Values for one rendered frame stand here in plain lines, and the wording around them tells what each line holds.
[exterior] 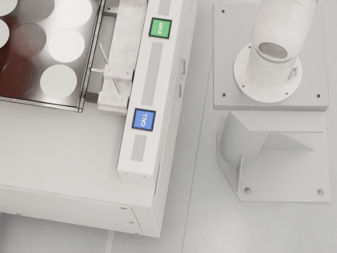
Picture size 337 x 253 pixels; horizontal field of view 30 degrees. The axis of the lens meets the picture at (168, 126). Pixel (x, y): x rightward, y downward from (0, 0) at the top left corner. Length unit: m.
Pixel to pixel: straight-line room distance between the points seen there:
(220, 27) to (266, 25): 0.47
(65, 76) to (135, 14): 0.27
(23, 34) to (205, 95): 1.06
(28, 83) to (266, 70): 0.64
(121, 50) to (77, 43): 0.12
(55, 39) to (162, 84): 0.34
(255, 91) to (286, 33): 0.41
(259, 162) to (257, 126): 0.82
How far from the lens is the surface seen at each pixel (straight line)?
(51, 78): 1.76
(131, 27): 1.81
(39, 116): 1.81
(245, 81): 1.75
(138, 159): 1.60
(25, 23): 1.84
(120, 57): 1.77
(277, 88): 1.75
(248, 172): 2.57
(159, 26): 1.71
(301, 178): 2.60
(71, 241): 2.56
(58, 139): 1.78
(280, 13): 1.38
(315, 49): 1.83
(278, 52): 1.39
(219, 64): 1.78
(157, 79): 1.66
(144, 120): 1.62
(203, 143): 2.60
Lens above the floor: 2.51
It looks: 74 degrees down
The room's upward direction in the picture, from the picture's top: 3 degrees counter-clockwise
